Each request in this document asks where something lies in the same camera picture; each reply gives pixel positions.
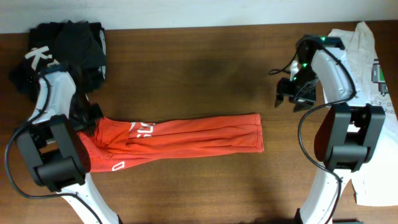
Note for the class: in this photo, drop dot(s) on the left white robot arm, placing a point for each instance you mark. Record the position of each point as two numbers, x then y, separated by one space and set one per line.
55 156

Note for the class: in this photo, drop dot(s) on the white printed t-shirt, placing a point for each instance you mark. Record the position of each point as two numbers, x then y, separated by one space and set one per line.
375 183

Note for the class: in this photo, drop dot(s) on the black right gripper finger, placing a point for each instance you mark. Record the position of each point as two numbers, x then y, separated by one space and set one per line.
279 100
301 107

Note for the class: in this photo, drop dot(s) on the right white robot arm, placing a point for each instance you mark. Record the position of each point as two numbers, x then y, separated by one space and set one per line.
347 138

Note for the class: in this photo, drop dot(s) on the black printed folded shirt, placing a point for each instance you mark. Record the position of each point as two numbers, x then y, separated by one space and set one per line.
80 43

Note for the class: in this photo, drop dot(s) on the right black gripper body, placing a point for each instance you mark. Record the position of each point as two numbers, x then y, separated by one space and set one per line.
296 93

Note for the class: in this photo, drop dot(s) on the orange t-shirt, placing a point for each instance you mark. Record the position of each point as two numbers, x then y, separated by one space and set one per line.
117 145

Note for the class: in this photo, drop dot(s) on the dark navy folded shirt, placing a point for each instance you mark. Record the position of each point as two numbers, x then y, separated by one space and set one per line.
23 77

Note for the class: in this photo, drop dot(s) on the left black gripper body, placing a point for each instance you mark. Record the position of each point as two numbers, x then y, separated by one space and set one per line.
90 117

